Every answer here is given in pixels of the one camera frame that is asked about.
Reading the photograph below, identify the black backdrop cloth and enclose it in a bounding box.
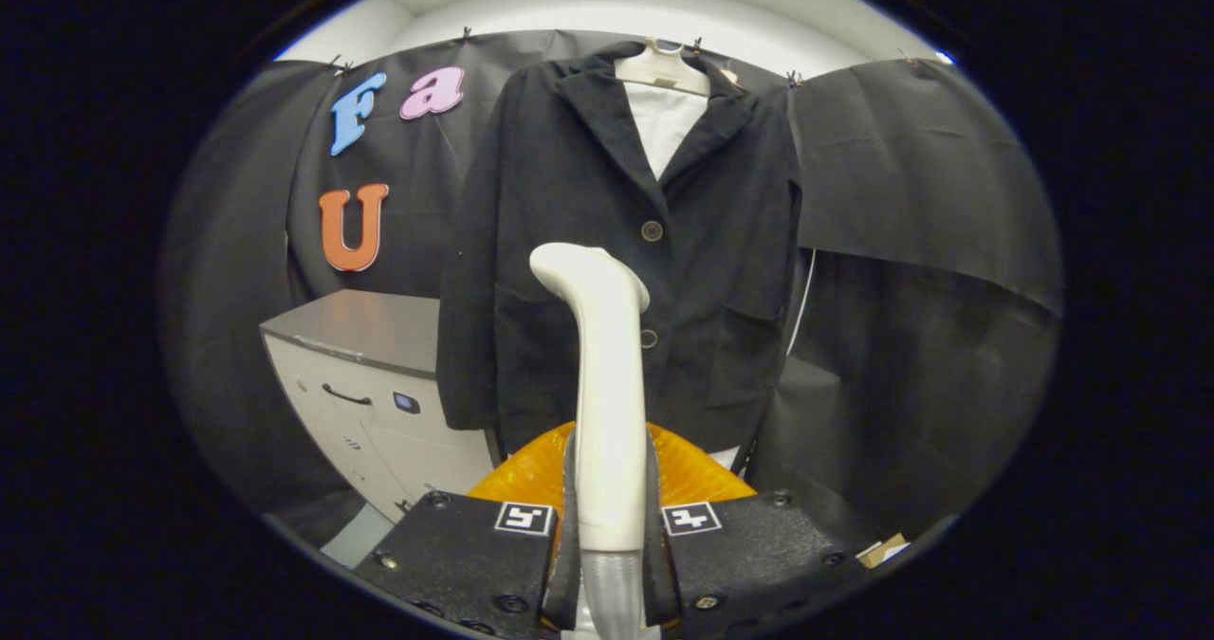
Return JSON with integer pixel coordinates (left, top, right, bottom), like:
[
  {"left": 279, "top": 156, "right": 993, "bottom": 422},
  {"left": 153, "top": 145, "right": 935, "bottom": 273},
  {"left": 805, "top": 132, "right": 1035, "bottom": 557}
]
[{"left": 159, "top": 28, "right": 1065, "bottom": 546}]

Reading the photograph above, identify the white clothes hanger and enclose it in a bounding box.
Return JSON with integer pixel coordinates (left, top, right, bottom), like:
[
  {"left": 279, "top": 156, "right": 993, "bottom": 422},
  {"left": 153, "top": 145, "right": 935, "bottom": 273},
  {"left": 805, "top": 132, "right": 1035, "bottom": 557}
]
[{"left": 615, "top": 38, "right": 712, "bottom": 99}]

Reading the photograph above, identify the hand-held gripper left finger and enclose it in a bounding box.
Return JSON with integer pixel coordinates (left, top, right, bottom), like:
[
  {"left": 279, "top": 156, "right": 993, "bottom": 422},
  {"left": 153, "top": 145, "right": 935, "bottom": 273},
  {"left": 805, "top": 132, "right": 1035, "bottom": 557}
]
[{"left": 353, "top": 422, "right": 581, "bottom": 639}]

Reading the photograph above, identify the black blazer jacket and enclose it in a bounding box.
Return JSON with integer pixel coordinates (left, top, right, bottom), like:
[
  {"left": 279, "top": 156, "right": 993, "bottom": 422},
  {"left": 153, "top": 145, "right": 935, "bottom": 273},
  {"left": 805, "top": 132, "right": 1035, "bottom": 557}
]
[{"left": 436, "top": 41, "right": 805, "bottom": 456}]

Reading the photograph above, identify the white cabinet with grey top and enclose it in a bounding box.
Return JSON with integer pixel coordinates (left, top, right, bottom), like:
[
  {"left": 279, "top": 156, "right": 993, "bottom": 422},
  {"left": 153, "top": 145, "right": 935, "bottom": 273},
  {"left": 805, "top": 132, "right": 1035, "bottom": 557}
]
[{"left": 259, "top": 289, "right": 504, "bottom": 525}]

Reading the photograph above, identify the white garment steamer nozzle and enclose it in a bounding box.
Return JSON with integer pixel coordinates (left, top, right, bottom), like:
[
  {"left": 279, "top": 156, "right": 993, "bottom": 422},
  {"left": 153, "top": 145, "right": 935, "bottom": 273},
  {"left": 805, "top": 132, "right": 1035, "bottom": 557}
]
[{"left": 529, "top": 242, "right": 652, "bottom": 554}]

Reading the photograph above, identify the thin white cord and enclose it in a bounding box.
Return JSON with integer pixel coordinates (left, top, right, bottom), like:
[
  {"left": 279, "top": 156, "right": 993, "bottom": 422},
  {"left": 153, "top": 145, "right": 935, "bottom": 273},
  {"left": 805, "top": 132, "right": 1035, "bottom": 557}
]
[{"left": 785, "top": 247, "right": 817, "bottom": 357}]

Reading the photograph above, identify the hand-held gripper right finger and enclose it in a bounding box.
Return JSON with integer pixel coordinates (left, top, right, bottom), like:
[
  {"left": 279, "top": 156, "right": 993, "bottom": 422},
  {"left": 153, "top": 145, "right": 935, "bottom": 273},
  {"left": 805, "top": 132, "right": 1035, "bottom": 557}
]
[{"left": 643, "top": 422, "right": 869, "bottom": 639}]

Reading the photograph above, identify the small cardboard box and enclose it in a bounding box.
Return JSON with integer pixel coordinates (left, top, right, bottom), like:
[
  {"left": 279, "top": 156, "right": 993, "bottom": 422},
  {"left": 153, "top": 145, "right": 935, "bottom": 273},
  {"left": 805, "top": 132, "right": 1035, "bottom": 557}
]
[{"left": 856, "top": 533, "right": 911, "bottom": 570}]

